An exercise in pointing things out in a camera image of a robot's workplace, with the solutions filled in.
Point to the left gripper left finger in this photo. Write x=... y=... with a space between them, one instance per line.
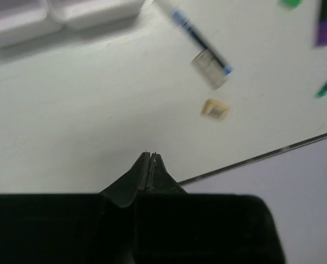
x=123 y=191

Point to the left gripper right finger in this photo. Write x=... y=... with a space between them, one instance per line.
x=159 y=181

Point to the blue capped clear pen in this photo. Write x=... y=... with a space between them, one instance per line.
x=181 y=20

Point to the green highlighter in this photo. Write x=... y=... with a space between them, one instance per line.
x=290 y=4

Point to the yellow eraser with barcode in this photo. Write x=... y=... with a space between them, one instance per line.
x=215 y=110

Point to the white eraser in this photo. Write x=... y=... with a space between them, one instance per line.
x=210 y=69

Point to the right white organizer box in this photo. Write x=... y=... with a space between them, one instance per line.
x=78 y=15

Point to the white organizer box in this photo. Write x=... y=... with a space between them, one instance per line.
x=24 y=20
x=78 y=15

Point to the left white organizer box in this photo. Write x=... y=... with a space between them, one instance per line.
x=24 y=20

